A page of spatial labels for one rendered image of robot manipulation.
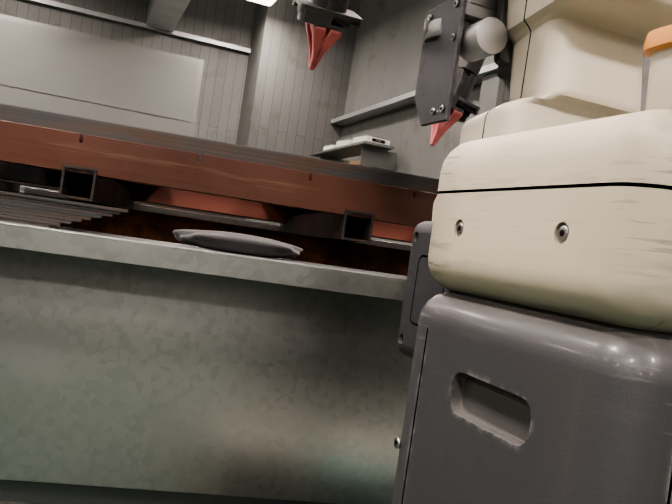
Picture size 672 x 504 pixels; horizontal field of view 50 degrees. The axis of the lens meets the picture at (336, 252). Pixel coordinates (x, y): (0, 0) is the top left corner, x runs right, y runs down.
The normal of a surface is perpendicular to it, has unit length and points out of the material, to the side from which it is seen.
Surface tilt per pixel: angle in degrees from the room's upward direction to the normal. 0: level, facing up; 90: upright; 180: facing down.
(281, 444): 90
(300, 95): 90
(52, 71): 90
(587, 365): 81
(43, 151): 90
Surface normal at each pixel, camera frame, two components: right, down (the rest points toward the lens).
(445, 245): -0.93, -0.14
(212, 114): 0.34, 0.06
